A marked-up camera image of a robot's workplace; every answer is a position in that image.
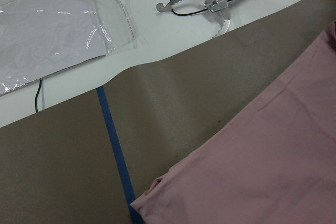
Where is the pink Snoopy t-shirt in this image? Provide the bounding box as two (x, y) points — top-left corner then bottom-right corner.
(132, 23), (335, 223)

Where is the metal reacher grabber tool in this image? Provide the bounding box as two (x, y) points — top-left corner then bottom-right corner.
(156, 0), (263, 40)

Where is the clear plastic bag with paper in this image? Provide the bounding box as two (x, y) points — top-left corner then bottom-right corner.
(1, 0), (136, 95)

